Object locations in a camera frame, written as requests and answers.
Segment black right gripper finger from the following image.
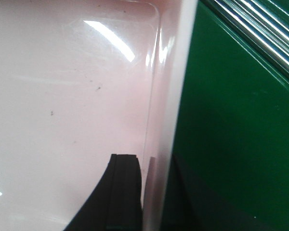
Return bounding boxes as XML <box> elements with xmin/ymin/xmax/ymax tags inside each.
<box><xmin>65</xmin><ymin>154</ymin><xmax>143</xmax><ymax>231</ymax></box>

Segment steel conveyor rollers right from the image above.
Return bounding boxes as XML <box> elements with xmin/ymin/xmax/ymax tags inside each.
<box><xmin>203</xmin><ymin>0</ymin><xmax>289</xmax><ymax>79</ymax></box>

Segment pink plastic bin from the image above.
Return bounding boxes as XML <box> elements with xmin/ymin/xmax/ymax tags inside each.
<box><xmin>0</xmin><ymin>0</ymin><xmax>197</xmax><ymax>231</ymax></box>

